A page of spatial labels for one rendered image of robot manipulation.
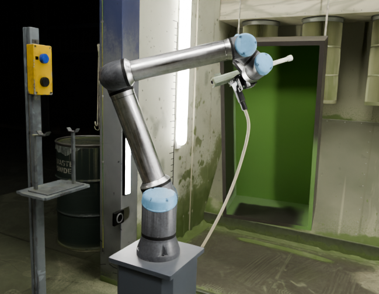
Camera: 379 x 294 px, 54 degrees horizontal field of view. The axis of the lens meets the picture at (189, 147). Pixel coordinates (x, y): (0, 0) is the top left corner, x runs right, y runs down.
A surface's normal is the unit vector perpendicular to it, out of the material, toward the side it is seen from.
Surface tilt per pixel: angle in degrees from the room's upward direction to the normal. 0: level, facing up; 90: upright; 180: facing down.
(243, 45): 89
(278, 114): 102
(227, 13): 90
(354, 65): 90
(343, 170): 57
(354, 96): 90
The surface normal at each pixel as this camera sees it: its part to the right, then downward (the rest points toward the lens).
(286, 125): -0.37, 0.33
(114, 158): -0.47, 0.12
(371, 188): -0.37, -0.44
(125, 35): 0.88, 0.11
